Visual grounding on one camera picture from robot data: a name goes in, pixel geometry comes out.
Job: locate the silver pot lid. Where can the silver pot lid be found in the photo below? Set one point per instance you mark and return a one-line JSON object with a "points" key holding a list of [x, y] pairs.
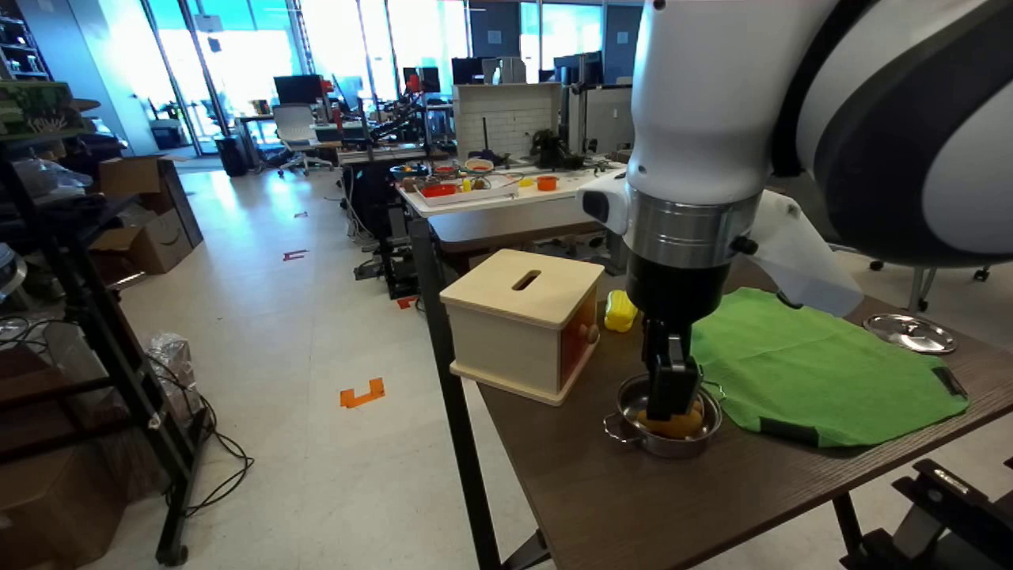
{"points": [[913, 334]]}

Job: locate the yellow block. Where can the yellow block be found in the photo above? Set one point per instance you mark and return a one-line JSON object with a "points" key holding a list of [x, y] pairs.
{"points": [[620, 311]]}

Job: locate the black metal rack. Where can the black metal rack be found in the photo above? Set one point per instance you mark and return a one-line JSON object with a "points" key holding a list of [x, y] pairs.
{"points": [[36, 116]]}

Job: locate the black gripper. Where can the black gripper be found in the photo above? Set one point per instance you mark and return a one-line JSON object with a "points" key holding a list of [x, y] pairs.
{"points": [[671, 302]]}

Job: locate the cardboard boxes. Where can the cardboard boxes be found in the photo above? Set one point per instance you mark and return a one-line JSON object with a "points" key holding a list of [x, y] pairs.
{"points": [[153, 226]]}

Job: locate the orange plush toy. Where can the orange plush toy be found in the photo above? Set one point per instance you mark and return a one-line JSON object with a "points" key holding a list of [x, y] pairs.
{"points": [[678, 425]]}

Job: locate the silver pot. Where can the silver pot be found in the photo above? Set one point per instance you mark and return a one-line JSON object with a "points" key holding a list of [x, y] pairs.
{"points": [[626, 425]]}

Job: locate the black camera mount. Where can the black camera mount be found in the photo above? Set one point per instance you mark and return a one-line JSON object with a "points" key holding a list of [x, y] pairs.
{"points": [[947, 525]]}

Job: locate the orange floor tape marker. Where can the orange floor tape marker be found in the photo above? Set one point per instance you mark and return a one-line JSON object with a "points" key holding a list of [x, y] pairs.
{"points": [[363, 395]]}

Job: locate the green cloth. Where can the green cloth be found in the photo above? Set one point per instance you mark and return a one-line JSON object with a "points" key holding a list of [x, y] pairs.
{"points": [[817, 382]]}

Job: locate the white table with clutter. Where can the white table with clutter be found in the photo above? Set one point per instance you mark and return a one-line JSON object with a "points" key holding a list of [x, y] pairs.
{"points": [[505, 188]]}

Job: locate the wooden box with red drawer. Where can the wooden box with red drawer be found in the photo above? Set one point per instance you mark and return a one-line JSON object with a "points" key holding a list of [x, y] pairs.
{"points": [[528, 322]]}

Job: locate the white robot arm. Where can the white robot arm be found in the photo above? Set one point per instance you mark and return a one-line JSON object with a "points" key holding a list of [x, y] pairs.
{"points": [[894, 109]]}

